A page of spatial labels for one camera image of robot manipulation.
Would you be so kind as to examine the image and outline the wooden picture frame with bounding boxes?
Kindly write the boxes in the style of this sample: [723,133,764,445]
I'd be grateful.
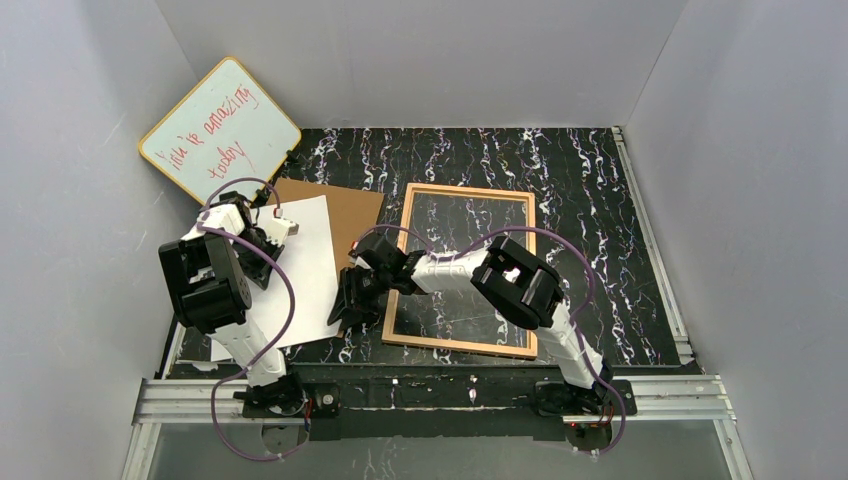
[381,182,539,362]

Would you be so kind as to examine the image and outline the printed colour photo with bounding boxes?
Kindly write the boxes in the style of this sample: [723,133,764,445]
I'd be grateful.
[248,195,339,348]

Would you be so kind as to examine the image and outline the yellow-edged whiteboard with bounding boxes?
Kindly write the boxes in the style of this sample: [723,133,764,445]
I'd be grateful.
[138,56,302,204]

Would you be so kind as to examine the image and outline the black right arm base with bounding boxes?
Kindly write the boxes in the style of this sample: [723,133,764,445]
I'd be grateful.
[530,380,638,420]

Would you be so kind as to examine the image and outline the clear frame glass sheet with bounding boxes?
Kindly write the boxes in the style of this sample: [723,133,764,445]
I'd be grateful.
[393,193,531,348]

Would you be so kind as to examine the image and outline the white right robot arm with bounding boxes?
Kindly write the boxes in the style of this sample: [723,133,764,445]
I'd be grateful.
[327,227,610,390]

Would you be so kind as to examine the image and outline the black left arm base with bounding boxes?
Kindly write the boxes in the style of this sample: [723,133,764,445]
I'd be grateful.
[233,373,341,419]

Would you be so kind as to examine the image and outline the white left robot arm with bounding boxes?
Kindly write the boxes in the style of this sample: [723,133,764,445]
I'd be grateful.
[158,191,300,393]

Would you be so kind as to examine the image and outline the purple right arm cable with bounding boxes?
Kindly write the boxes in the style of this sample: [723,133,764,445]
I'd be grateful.
[351,223,628,457]

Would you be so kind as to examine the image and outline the brown frame backing board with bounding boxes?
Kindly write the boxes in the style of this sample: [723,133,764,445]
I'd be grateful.
[274,178,385,272]

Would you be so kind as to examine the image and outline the aluminium mounting rail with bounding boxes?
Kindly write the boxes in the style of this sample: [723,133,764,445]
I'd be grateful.
[133,370,736,424]

